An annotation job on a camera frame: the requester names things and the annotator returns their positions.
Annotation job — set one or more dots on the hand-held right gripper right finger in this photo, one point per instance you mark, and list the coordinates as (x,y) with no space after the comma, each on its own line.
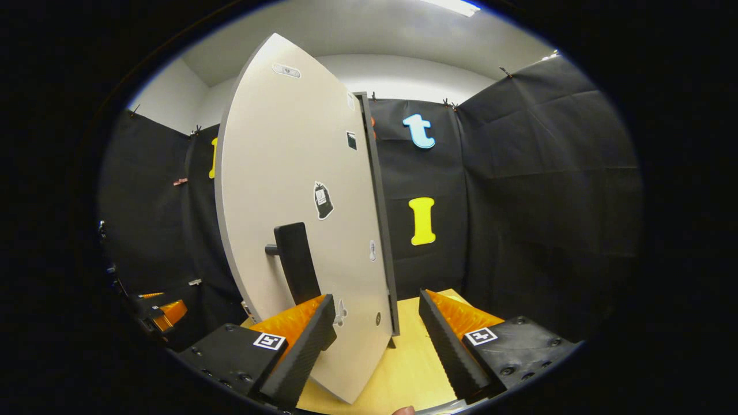
(450,351)

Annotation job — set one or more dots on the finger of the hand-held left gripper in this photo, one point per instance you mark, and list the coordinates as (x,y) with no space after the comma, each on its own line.
(151,295)
(172,314)

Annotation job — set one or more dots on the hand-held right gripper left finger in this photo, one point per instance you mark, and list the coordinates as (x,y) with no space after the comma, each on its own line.
(300,363)

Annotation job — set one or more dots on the beige cabinet door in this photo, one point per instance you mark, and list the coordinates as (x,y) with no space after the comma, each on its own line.
(288,173)

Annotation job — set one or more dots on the dark grey cabinet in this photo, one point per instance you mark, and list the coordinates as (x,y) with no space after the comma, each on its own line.
(383,230)

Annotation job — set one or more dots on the black backdrop cloth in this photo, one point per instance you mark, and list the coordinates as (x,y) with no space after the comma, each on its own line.
(548,202)

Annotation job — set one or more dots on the short ceiling light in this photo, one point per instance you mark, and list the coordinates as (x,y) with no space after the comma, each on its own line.
(550,56)

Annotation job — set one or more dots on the long ceiling light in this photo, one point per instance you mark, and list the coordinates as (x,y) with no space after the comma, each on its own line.
(455,7)

